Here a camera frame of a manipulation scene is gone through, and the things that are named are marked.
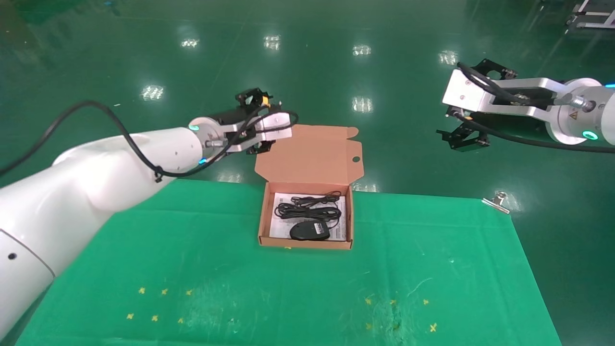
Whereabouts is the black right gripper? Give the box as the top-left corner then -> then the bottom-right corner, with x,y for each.
436,59 -> 548,152

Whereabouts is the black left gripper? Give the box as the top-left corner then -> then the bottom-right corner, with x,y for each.
211,88 -> 275,155

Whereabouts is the black computer mouse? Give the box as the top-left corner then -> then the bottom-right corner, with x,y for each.
289,220 -> 331,241

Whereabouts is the black mouse cord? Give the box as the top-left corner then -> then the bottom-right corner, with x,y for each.
288,191 -> 344,230

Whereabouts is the brown cardboard box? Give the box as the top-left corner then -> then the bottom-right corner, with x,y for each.
254,124 -> 364,250

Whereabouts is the silver binder clip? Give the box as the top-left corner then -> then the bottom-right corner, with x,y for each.
481,191 -> 511,214

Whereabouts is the white printed instruction sheet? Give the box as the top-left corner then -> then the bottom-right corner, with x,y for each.
269,192 -> 347,242

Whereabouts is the green tablecloth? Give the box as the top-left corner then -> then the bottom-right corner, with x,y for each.
14,179 -> 563,346

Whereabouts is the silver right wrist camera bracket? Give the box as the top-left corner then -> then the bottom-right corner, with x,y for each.
442,70 -> 572,121

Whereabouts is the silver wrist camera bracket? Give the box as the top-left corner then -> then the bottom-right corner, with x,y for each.
442,70 -> 572,121
225,111 -> 295,153

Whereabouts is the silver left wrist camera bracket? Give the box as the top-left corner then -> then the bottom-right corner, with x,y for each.
225,111 -> 295,153

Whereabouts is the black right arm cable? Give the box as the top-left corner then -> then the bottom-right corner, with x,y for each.
454,62 -> 615,154

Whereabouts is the white wheeled frame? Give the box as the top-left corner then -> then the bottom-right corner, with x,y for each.
566,0 -> 615,29

